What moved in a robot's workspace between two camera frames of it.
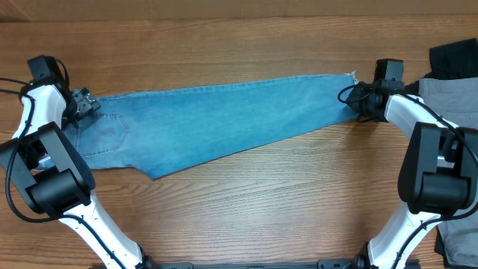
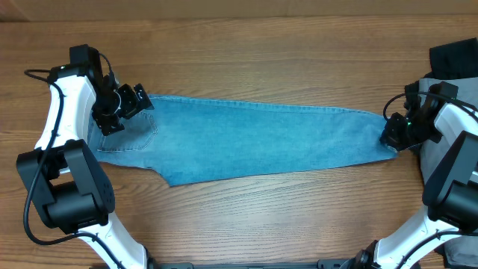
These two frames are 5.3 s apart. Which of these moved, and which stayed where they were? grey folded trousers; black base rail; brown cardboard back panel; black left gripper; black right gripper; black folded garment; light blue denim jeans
Moved: black right gripper; light blue denim jeans; black left gripper
Stayed: black base rail; brown cardboard back panel; grey folded trousers; black folded garment
